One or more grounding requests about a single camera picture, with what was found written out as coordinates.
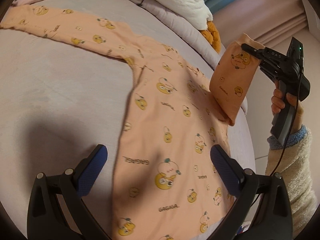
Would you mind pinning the lilac folded duvet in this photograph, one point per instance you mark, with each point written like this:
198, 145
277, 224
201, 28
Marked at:
183, 29

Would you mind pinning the person's right hand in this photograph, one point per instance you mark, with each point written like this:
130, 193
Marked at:
278, 104

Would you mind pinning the right cream fleece sleeve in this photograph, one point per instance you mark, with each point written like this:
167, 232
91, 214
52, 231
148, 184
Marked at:
294, 166

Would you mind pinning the white wardrobe door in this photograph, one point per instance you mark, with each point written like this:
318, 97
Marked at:
313, 20

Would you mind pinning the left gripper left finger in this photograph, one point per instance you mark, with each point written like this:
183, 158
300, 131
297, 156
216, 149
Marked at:
45, 217

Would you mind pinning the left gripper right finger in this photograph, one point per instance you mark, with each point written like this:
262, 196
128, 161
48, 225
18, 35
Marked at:
272, 220

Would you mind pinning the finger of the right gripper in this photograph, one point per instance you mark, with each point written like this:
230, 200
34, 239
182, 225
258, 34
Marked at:
251, 50

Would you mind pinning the orange cartoon print baby garment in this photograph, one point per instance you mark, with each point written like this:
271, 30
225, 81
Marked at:
164, 181

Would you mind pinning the pink curtain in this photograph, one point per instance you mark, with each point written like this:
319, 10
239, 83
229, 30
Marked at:
268, 22

